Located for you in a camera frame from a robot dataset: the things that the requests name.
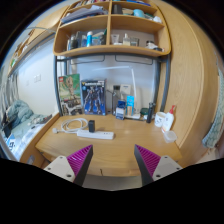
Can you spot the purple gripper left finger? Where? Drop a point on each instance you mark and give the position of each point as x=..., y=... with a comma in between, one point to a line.
x=73, y=167

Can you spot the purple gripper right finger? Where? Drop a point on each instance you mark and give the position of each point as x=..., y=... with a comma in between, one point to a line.
x=152, y=166

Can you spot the black charger plug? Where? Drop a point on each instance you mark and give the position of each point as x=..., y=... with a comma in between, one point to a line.
x=91, y=126

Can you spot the white power strip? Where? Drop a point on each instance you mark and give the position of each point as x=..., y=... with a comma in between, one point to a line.
x=96, y=134

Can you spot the clear plastic cup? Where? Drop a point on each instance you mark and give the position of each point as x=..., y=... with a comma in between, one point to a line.
x=170, y=136

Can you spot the wooden desk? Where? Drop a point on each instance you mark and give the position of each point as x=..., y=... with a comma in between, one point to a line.
x=110, y=157

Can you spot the white red-capped pump bottle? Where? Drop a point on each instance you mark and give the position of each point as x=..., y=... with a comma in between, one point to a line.
x=168, y=120

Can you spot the white mug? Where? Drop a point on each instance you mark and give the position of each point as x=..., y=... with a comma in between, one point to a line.
x=159, y=118

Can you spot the black cylindrical bottle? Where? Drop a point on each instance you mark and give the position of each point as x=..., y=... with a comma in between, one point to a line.
x=150, y=112

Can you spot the small blue box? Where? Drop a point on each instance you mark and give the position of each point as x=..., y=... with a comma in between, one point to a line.
x=120, y=109

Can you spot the bed with green blanket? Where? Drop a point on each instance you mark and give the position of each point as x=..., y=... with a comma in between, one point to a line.
x=18, y=123

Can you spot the light blue carton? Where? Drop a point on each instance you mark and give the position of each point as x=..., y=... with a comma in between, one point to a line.
x=130, y=105

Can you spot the green Groot toy box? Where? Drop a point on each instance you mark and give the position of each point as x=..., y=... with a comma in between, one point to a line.
x=69, y=93

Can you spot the blue robot model box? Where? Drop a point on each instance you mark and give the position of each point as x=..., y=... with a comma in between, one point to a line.
x=94, y=96

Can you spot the wooden wardrobe side panel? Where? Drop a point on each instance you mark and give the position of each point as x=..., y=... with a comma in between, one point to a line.
x=194, y=82

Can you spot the blue white spray can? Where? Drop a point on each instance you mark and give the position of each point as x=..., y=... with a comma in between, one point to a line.
x=89, y=39

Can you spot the white wall socket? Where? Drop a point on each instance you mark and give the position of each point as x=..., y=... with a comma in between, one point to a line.
x=121, y=91

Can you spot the wooden wall shelf unit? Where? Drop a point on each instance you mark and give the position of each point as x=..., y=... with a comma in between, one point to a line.
x=135, y=27

